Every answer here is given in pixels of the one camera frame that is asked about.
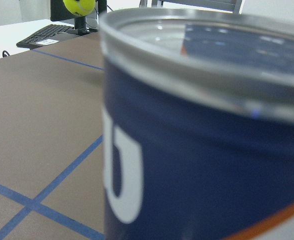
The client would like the white blue tennis ball can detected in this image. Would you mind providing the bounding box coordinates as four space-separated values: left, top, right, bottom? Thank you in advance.
99 8 294 240

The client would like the yellow tennis ball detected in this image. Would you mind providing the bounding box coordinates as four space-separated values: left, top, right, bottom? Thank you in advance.
62 0 96 17

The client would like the black computer monitor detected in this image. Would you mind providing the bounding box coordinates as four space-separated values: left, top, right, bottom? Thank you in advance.
50 0 108 36

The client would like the black keyboard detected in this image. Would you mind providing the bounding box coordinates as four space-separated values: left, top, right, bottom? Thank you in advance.
16 24 74 48

